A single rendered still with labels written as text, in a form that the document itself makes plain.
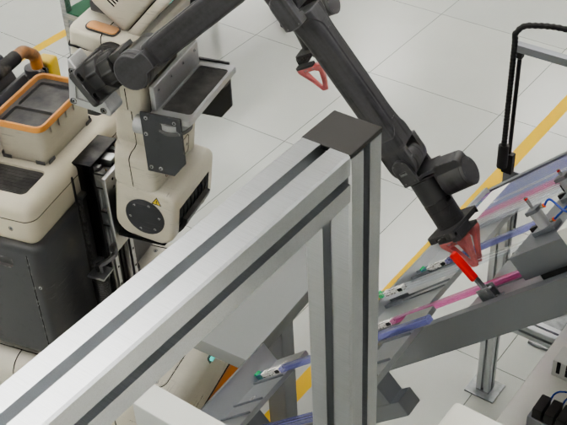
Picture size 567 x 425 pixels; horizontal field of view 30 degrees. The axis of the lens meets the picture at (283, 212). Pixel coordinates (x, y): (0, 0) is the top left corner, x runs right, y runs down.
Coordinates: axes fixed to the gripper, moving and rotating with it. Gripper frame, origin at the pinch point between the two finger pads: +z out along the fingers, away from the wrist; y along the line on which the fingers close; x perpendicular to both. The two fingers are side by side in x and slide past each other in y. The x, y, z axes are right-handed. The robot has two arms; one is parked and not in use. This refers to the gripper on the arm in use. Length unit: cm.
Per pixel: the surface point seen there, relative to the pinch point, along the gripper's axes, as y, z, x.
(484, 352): 49, 49, 62
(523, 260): -17.7, -5.7, -25.8
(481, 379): 49, 58, 69
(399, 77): 185, -7, 155
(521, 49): 12.0, -31.7, -25.7
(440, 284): 0.1, 3.1, 12.1
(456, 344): -21.5, 5.1, -5.3
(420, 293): -0.2, 3.6, 17.9
